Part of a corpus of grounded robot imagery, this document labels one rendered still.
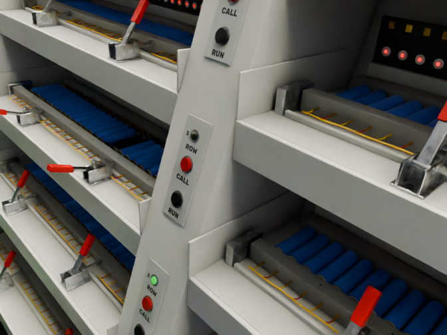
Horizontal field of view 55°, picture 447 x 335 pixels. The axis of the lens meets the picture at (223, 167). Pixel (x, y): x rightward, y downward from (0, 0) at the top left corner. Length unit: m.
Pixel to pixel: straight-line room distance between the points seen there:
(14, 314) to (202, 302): 0.57
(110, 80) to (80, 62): 0.09
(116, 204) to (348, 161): 0.35
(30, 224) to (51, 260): 0.12
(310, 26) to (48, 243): 0.61
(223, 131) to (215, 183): 0.06
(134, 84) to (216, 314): 0.30
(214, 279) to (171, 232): 0.07
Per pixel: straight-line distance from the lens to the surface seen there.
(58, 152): 0.78
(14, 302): 1.03
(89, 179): 0.67
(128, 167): 0.67
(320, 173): 0.38
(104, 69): 0.65
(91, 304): 0.73
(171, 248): 0.52
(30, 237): 0.89
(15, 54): 1.06
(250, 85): 0.44
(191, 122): 0.48
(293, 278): 0.49
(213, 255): 0.51
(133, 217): 0.60
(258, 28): 0.44
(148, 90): 0.56
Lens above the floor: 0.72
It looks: 15 degrees down
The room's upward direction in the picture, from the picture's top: 17 degrees clockwise
